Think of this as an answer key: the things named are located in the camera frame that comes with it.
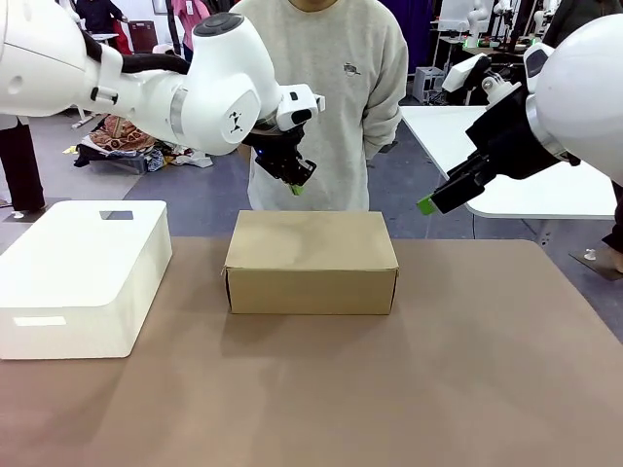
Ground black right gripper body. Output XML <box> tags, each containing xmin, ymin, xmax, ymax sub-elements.
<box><xmin>464</xmin><ymin>86</ymin><xmax>583</xmax><ymax>189</ymax></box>

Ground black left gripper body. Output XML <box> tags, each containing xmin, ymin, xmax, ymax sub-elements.
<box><xmin>242</xmin><ymin>124</ymin><xmax>308</xmax><ymax>171</ymax></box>

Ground brown cardboard shoe box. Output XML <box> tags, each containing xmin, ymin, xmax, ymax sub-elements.
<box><xmin>222</xmin><ymin>209</ymin><xmax>400</xmax><ymax>316</ymax></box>

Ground white plastic storage box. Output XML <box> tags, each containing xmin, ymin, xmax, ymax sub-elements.
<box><xmin>0</xmin><ymin>199</ymin><xmax>174</xmax><ymax>360</ymax></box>

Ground person in grey sweatshirt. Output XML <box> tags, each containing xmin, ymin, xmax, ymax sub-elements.
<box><xmin>228</xmin><ymin>0</ymin><xmax>410</xmax><ymax>213</ymax></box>

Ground white step stool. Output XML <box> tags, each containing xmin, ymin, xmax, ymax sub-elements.
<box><xmin>413</xmin><ymin>66</ymin><xmax>447</xmax><ymax>104</ymax></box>

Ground black tripod pole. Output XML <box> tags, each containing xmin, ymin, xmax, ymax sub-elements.
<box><xmin>503</xmin><ymin>0</ymin><xmax>534</xmax><ymax>53</ymax></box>

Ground grey floor plate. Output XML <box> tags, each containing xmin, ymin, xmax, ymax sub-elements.
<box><xmin>568</xmin><ymin>248</ymin><xmax>623</xmax><ymax>282</ymax></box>

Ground pile of colourful clothes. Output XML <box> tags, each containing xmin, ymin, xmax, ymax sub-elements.
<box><xmin>72</xmin><ymin>114</ymin><xmax>215</xmax><ymax>174</ymax></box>

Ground mannequin in pink shirt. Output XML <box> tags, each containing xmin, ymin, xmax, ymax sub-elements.
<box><xmin>172</xmin><ymin>0</ymin><xmax>213</xmax><ymax>50</ymax></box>

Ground person in black top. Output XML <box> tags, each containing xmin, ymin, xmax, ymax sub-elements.
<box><xmin>75</xmin><ymin>0</ymin><xmax>132</xmax><ymax>54</ymax></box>

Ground standing person in black trousers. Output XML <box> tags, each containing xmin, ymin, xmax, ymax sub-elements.
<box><xmin>0</xmin><ymin>114</ymin><xmax>48</xmax><ymax>218</ymax></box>

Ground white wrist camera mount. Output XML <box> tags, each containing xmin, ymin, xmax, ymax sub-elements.
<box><xmin>481</xmin><ymin>67</ymin><xmax>525</xmax><ymax>106</ymax></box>

